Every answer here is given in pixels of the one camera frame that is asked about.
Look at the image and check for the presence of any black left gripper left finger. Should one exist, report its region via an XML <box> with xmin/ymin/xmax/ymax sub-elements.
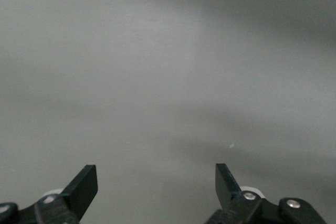
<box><xmin>34</xmin><ymin>164</ymin><xmax>99</xmax><ymax>224</ymax></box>

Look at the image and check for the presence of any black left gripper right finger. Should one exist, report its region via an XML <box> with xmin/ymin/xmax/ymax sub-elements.
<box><xmin>207</xmin><ymin>163</ymin><xmax>282</xmax><ymax>224</ymax></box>

